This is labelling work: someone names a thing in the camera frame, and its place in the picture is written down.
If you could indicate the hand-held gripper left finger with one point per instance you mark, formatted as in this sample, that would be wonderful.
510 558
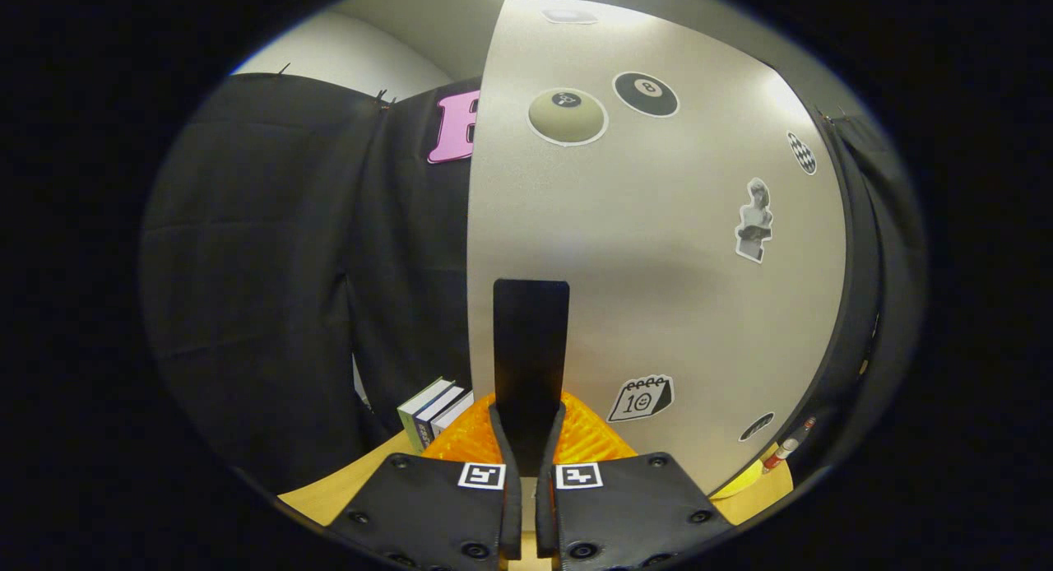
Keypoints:
428 513

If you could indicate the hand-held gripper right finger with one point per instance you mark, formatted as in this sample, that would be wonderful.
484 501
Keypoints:
633 513

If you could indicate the beige shoe cabinet door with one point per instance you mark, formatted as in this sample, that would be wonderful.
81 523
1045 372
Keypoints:
658 308

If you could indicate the dark blue book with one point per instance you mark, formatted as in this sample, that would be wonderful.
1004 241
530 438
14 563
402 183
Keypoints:
436 408

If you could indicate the yellow object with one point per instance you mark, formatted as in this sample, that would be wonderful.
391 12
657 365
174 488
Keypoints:
740 482

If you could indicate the green book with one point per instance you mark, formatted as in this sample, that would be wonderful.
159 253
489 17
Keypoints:
424 398

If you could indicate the red-capped bottle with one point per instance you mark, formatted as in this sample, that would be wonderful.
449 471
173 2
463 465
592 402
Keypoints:
781 454

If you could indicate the black backdrop cloth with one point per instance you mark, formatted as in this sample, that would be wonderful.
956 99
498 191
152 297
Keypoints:
263 266

